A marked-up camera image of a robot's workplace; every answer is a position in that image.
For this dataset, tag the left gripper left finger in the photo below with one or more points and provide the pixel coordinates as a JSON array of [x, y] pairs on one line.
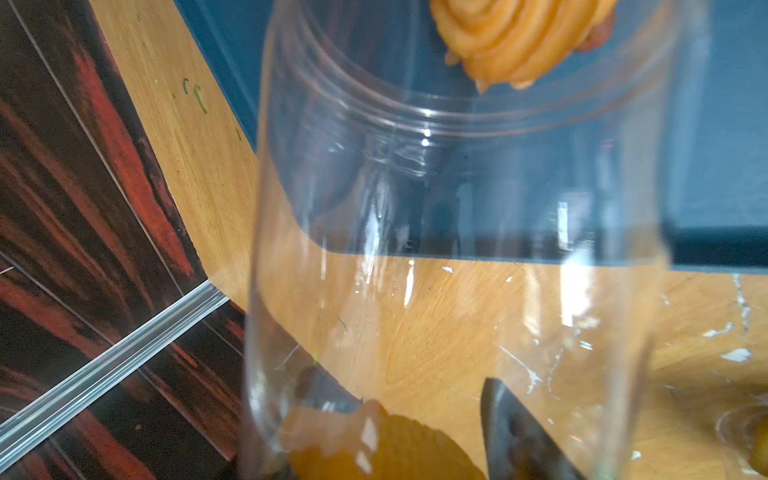
[[317, 389]]

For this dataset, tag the clear jar with star cookies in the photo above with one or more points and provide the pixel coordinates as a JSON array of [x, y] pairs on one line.
[[416, 237]]

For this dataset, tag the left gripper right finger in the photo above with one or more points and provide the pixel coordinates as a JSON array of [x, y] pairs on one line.
[[516, 444]]

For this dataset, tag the teal plastic tray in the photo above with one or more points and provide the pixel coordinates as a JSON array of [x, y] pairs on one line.
[[718, 207]]

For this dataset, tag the clear jar with yellow cookies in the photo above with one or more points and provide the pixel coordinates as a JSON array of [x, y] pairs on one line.
[[743, 435]]

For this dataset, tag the yellow swirl cookie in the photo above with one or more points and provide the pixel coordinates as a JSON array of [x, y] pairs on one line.
[[516, 42]]

